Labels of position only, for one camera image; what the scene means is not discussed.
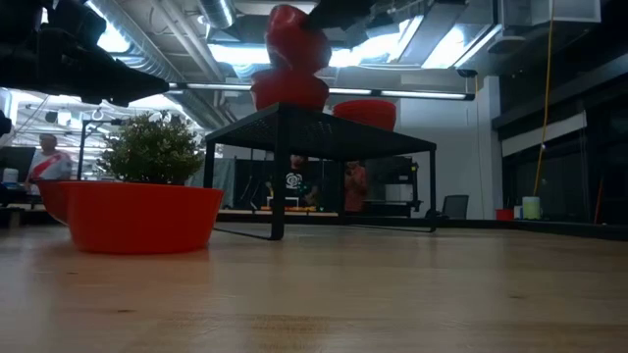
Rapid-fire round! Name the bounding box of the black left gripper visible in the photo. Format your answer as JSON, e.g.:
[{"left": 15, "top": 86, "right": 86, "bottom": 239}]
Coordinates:
[{"left": 41, "top": 0, "right": 171, "bottom": 107}]

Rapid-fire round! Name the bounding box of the floral-lined red mini bowl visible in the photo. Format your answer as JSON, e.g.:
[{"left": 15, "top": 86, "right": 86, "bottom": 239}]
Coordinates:
[
  {"left": 264, "top": 3, "right": 334, "bottom": 75},
  {"left": 250, "top": 68, "right": 330, "bottom": 85},
  {"left": 250, "top": 77, "right": 331, "bottom": 112},
  {"left": 37, "top": 178, "right": 70, "bottom": 226}
]

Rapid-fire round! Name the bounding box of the artificial green potted plant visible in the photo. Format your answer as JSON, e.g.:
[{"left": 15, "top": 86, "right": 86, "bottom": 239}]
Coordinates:
[{"left": 97, "top": 111, "right": 206, "bottom": 186}]

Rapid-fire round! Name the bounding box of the long linear light fixture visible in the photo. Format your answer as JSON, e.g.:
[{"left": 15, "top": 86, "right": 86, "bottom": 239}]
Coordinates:
[{"left": 168, "top": 81, "right": 476, "bottom": 102}]

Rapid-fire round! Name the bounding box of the person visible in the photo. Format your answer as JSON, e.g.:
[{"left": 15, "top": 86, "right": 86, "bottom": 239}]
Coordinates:
[
  {"left": 24, "top": 132, "right": 75, "bottom": 196},
  {"left": 282, "top": 154, "right": 320, "bottom": 208},
  {"left": 342, "top": 160, "right": 369, "bottom": 215}
]

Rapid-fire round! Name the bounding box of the slanted ceiling light panel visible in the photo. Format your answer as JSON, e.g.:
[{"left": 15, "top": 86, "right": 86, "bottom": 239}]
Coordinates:
[{"left": 420, "top": 23, "right": 504, "bottom": 70}]

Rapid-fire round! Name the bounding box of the grey fabric cover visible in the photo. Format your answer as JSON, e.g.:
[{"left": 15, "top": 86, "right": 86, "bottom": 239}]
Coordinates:
[{"left": 185, "top": 157, "right": 236, "bottom": 203}]

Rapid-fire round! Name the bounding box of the black perforated metal rack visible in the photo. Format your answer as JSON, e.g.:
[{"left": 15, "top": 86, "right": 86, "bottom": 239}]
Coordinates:
[{"left": 203, "top": 101, "right": 438, "bottom": 241}]

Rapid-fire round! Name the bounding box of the black computer monitor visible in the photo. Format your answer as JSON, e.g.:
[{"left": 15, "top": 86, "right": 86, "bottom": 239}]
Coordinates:
[{"left": 0, "top": 145, "right": 37, "bottom": 183}]

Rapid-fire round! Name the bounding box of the black equipment cart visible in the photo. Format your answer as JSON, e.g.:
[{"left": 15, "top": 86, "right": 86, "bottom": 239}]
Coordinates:
[{"left": 357, "top": 155, "right": 423, "bottom": 218}]

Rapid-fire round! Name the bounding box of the grey office chair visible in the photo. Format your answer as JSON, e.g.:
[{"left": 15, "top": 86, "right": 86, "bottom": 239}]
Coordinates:
[{"left": 440, "top": 193, "right": 471, "bottom": 221}]

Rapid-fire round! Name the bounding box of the green white container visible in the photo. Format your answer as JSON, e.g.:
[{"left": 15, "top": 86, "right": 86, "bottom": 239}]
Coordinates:
[{"left": 521, "top": 195, "right": 543, "bottom": 221}]

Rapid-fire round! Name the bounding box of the long silver spiral duct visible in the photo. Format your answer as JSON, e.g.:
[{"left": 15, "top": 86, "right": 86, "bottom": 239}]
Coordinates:
[{"left": 87, "top": 0, "right": 236, "bottom": 131}]

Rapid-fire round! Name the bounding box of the black metal stand frame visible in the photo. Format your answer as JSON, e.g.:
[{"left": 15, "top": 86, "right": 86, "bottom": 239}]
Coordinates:
[{"left": 77, "top": 117, "right": 125, "bottom": 181}]

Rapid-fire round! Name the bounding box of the short silver spiral duct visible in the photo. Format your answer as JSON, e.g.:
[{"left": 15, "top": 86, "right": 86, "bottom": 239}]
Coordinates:
[{"left": 198, "top": 0, "right": 236, "bottom": 29}]

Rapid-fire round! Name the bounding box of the yellow extension cord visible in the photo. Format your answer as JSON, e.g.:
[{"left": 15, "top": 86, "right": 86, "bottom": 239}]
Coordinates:
[{"left": 532, "top": 0, "right": 555, "bottom": 197}]

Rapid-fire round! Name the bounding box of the black aluminium table frame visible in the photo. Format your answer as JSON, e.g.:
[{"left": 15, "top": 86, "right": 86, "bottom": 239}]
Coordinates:
[{"left": 0, "top": 205, "right": 628, "bottom": 242}]

